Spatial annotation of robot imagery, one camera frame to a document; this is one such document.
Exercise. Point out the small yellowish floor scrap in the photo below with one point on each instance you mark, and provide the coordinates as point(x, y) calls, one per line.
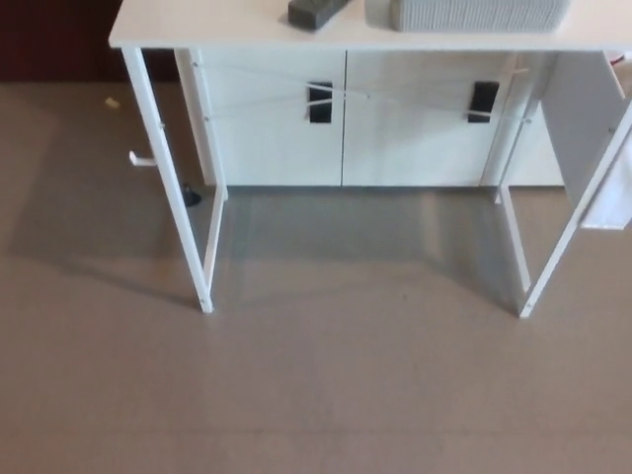
point(112, 102)

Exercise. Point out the white board panel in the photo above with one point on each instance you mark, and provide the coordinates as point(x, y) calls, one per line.
point(582, 113)

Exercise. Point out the small red object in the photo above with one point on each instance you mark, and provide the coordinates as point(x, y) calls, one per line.
point(619, 58)

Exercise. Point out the dark grey whiteboard eraser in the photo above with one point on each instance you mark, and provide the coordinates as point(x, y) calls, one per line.
point(313, 15)

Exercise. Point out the white desk cross brace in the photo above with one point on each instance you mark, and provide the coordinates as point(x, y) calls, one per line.
point(368, 96)

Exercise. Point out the white cabinet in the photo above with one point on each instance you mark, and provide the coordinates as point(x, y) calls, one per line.
point(276, 148)

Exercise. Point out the dark brown wooden furniture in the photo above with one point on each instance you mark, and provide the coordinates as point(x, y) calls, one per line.
point(54, 39)

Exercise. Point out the grey perforated plastic basket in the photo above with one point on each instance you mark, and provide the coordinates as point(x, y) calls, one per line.
point(469, 14)

